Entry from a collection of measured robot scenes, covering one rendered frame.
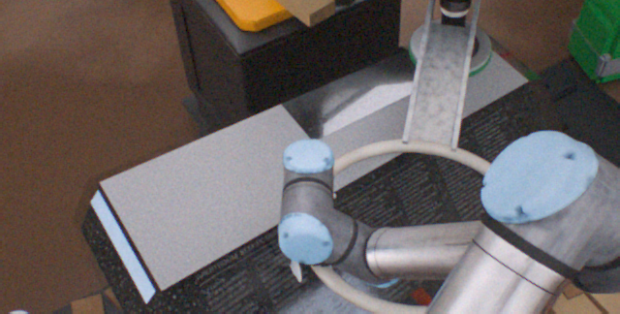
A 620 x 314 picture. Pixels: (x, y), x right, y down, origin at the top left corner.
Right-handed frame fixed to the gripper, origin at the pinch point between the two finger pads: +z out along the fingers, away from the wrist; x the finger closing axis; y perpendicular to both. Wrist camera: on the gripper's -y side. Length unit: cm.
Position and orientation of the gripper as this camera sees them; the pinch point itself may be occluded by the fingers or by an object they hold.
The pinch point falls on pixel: (309, 266)
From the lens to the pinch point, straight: 173.1
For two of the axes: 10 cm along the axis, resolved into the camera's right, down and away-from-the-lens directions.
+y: 2.7, 6.7, -6.9
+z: 0.2, 7.1, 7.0
